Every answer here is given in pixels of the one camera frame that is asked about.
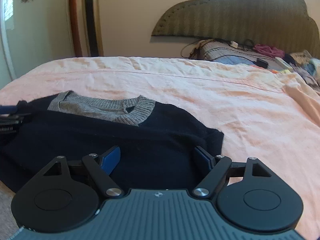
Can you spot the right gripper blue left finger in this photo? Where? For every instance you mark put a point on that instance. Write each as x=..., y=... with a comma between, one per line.
x=110, y=159

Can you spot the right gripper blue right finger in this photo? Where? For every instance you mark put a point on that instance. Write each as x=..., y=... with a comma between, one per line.
x=203, y=159

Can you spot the navy and grey knit sweater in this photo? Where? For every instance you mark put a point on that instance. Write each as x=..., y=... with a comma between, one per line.
x=157, y=141

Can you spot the pile of mixed clothes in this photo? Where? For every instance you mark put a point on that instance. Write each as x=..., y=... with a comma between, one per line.
x=303, y=64

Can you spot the pink bed sheet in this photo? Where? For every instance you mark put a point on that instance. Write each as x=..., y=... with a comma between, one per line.
x=274, y=117

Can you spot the glass wardrobe door with flowers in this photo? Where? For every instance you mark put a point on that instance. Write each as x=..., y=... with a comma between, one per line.
x=33, y=32

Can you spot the magenta garment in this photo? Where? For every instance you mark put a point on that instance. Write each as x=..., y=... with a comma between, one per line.
x=269, y=51

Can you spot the gold tower fan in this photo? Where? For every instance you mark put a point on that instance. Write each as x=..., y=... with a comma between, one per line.
x=91, y=16

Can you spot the olive striped headboard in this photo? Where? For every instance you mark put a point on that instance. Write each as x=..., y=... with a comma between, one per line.
x=284, y=24

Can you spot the brown wooden door frame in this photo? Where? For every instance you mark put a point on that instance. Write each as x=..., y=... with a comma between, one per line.
x=74, y=28

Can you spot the black charger with cable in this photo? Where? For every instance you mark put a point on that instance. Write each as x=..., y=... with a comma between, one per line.
x=261, y=63

